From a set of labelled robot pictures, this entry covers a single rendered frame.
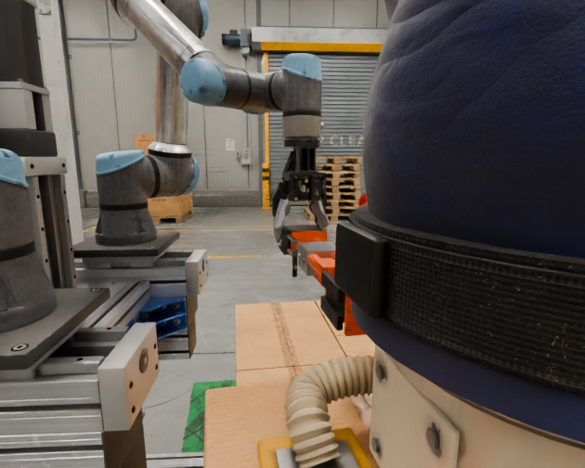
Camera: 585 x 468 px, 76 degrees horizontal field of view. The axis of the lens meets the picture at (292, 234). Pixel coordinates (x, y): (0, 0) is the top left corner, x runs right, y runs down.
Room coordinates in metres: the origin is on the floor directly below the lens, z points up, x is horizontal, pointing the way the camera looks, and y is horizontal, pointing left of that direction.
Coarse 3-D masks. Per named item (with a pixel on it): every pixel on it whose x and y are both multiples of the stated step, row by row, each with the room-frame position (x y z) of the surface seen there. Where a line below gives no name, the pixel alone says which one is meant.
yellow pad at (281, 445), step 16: (336, 432) 0.34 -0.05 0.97; (352, 432) 0.34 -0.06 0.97; (272, 448) 0.32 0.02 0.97; (288, 448) 0.31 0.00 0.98; (352, 448) 0.32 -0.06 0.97; (272, 464) 0.30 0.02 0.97; (288, 464) 0.29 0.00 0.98; (320, 464) 0.29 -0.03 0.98; (336, 464) 0.29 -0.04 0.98; (352, 464) 0.29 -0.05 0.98; (368, 464) 0.30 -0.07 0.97
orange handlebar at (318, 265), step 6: (300, 240) 0.71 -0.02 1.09; (312, 240) 0.74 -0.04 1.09; (318, 240) 0.72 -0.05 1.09; (294, 246) 0.71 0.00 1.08; (312, 258) 0.59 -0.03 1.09; (318, 258) 0.56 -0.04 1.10; (324, 258) 0.56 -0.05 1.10; (330, 258) 0.56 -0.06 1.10; (312, 264) 0.58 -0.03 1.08; (318, 264) 0.54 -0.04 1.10; (324, 264) 0.53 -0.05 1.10; (330, 264) 0.53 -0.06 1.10; (318, 270) 0.54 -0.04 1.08; (324, 270) 0.52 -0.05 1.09; (318, 276) 0.56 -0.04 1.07
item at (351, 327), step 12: (324, 276) 0.45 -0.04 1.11; (336, 288) 0.40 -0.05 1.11; (324, 300) 0.45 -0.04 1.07; (336, 300) 0.40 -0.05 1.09; (348, 300) 0.39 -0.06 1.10; (324, 312) 0.44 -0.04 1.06; (336, 312) 0.41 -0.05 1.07; (348, 312) 0.39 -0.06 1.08; (336, 324) 0.40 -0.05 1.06; (348, 324) 0.39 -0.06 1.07
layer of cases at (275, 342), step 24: (240, 312) 1.66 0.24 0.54; (264, 312) 1.66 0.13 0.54; (288, 312) 1.66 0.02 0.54; (312, 312) 1.66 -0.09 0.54; (240, 336) 1.41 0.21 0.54; (264, 336) 1.41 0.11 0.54; (288, 336) 1.41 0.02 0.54; (312, 336) 1.41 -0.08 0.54; (336, 336) 1.41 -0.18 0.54; (360, 336) 1.41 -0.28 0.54; (240, 360) 1.23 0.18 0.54; (264, 360) 1.23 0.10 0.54; (288, 360) 1.23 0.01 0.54; (312, 360) 1.23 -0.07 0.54; (240, 384) 1.08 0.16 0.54
